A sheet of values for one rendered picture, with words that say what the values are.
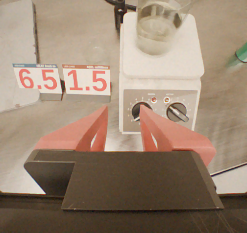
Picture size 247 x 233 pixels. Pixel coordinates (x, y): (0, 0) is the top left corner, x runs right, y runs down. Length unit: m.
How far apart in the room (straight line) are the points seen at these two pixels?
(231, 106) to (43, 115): 0.38
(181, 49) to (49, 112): 0.27
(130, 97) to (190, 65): 0.10
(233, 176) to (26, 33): 0.53
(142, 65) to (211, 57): 0.21
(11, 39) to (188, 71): 0.39
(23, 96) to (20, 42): 0.14
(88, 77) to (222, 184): 0.32
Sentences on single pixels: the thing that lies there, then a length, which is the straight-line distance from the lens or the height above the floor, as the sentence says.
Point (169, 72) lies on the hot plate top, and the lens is 0.20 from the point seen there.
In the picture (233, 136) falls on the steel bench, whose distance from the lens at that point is 0.33.
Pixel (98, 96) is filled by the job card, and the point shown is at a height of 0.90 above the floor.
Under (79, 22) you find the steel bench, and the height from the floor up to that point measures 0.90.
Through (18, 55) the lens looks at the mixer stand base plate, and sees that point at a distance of 0.39.
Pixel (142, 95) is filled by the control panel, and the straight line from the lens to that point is 0.21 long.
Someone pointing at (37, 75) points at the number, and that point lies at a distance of 0.31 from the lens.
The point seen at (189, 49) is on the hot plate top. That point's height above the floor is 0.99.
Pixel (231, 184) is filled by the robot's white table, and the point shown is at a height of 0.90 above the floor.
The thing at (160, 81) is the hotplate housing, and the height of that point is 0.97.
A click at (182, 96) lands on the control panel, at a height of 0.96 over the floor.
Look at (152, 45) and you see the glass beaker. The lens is 0.19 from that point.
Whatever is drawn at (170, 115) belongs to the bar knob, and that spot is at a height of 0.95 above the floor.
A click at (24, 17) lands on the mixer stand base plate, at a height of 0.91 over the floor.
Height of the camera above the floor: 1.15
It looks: 76 degrees down
